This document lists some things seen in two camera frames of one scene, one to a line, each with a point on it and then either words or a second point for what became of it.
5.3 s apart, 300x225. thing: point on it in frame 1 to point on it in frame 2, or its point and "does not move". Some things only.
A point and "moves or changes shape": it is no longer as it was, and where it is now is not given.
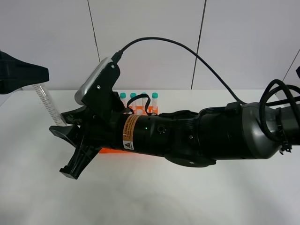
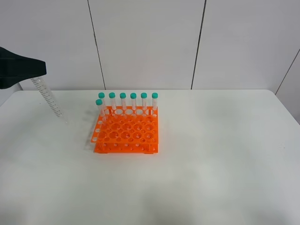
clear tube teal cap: (133, 102) does not move
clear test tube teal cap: (55, 113) moves or changes shape
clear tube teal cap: (144, 100) does not move
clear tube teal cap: (154, 96) does not move
